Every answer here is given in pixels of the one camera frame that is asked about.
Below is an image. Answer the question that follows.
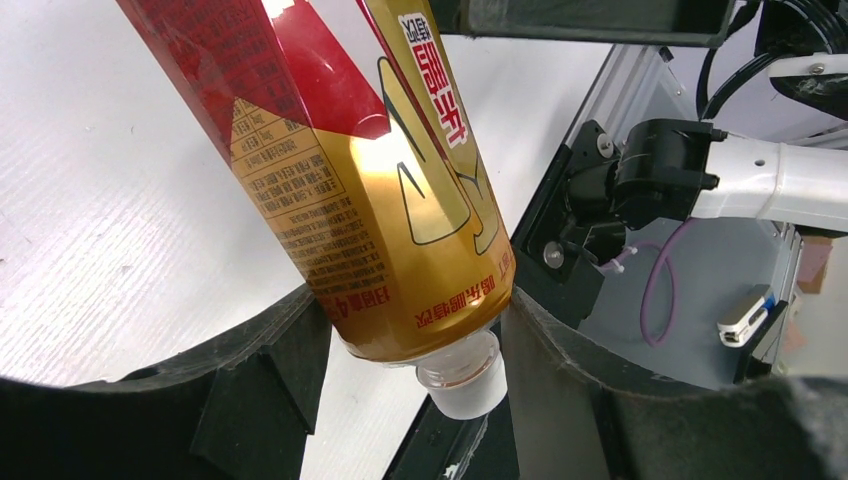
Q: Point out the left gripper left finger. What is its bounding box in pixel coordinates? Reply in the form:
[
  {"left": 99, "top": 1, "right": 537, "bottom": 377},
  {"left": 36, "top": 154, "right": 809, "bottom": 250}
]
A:
[{"left": 1, "top": 287, "right": 332, "bottom": 479}]

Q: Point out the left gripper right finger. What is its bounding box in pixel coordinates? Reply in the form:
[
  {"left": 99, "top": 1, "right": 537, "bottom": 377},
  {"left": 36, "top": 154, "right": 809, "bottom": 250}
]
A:
[{"left": 501, "top": 289, "right": 847, "bottom": 479}]

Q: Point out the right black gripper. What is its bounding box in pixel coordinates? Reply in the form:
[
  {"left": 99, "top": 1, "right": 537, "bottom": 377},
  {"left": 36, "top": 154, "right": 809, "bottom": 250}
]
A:
[{"left": 431, "top": 1, "right": 847, "bottom": 120}]

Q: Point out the amber tea bottle red label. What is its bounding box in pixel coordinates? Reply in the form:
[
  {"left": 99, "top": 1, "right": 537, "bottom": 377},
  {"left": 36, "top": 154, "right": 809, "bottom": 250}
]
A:
[{"left": 120, "top": 1, "right": 516, "bottom": 420}]

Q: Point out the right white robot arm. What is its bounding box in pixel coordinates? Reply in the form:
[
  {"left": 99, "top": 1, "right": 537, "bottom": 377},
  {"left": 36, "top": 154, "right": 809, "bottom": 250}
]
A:
[{"left": 434, "top": 1, "right": 847, "bottom": 270}]

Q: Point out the white usb adapter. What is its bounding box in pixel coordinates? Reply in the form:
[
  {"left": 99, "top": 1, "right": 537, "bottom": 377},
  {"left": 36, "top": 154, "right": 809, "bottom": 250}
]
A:
[{"left": 716, "top": 284, "right": 776, "bottom": 348}]

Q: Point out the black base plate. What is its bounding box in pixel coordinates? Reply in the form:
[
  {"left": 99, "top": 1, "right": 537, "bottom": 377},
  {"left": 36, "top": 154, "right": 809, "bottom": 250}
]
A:
[{"left": 386, "top": 121, "right": 632, "bottom": 479}]

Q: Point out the aluminium frame rail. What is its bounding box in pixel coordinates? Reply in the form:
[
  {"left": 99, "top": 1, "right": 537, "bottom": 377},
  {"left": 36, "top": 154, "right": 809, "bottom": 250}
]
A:
[{"left": 563, "top": 45, "right": 697, "bottom": 146}]

